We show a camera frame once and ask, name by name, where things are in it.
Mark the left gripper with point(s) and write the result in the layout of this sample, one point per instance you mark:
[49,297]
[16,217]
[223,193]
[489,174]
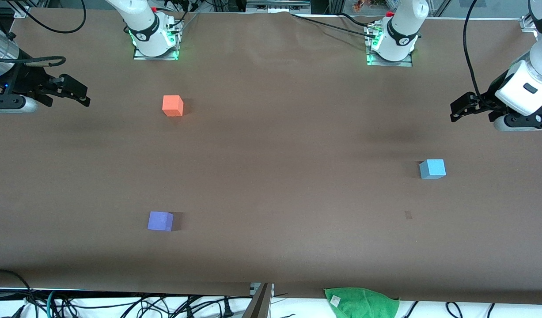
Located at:
[490,96]

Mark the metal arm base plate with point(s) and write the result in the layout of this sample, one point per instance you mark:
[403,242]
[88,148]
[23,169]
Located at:
[140,55]
[372,62]

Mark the black power plug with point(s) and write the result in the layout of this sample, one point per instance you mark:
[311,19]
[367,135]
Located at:
[227,308]

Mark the green cloth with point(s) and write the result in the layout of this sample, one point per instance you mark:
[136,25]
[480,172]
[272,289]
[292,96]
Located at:
[363,304]

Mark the orange block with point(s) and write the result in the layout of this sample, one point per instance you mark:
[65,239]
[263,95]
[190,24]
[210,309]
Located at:
[172,106]

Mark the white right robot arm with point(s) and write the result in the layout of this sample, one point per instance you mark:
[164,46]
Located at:
[145,26]

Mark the aluminium profile bar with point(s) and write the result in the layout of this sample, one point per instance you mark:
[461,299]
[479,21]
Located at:
[259,302]

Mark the purple block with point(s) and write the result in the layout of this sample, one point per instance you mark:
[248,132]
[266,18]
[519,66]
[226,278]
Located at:
[160,221]

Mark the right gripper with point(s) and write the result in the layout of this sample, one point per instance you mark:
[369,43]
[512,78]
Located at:
[28,80]

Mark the blue block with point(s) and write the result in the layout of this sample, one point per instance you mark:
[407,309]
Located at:
[432,169]

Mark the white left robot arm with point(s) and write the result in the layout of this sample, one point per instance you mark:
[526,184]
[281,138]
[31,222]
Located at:
[401,31]

